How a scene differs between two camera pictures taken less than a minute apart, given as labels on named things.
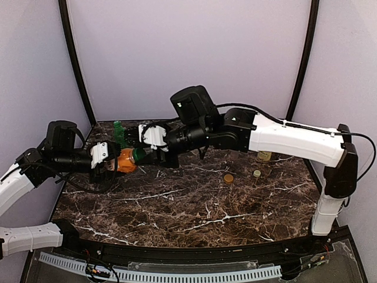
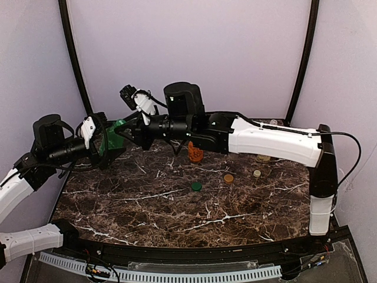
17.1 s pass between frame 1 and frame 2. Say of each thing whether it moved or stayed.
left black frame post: stayed
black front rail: stayed
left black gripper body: moved
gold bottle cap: stayed
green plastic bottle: moved
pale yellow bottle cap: stayed
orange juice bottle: moved
